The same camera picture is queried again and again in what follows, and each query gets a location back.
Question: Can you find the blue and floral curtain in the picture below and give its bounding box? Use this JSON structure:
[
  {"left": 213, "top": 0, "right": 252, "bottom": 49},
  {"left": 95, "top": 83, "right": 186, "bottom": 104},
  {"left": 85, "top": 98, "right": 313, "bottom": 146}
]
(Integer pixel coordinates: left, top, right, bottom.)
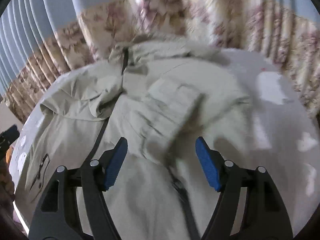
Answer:
[{"left": 1, "top": 0, "right": 319, "bottom": 122}]

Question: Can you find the grey patterned bed sheet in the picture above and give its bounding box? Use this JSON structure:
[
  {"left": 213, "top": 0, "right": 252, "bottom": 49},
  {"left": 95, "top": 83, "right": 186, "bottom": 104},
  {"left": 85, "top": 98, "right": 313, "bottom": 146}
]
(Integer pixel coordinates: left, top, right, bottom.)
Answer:
[{"left": 8, "top": 47, "right": 320, "bottom": 238}]

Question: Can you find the beige zip jacket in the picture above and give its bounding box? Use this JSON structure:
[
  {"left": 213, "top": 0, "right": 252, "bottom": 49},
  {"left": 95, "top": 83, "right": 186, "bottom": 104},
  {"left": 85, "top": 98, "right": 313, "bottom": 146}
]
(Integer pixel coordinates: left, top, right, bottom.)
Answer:
[{"left": 16, "top": 41, "right": 252, "bottom": 239}]

